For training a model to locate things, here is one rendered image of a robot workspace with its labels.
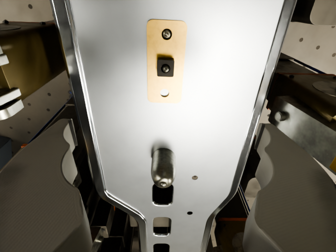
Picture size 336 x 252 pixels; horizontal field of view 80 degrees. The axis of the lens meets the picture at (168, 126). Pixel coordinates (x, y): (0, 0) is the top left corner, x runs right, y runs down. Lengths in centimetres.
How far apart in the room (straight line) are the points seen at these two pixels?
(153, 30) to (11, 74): 13
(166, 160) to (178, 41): 14
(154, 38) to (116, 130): 12
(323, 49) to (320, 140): 43
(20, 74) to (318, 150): 29
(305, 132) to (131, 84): 19
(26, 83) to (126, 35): 10
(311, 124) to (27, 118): 67
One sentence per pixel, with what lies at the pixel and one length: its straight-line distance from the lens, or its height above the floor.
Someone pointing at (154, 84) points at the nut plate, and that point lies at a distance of 22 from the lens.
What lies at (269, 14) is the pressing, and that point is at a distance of 23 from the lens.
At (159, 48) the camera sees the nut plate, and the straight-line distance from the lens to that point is 21.
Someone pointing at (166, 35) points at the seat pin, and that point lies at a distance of 21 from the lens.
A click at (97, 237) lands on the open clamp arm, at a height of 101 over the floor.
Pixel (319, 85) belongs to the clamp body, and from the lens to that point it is 32.
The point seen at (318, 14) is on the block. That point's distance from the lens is 28.
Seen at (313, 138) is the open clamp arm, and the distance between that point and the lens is 25.
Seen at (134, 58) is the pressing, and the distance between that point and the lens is 22.
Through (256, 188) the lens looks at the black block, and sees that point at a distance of 37.
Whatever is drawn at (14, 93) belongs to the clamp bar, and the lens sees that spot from 22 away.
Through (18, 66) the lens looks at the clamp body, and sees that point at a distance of 23.
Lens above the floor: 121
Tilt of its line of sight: 58 degrees down
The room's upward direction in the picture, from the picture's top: 179 degrees clockwise
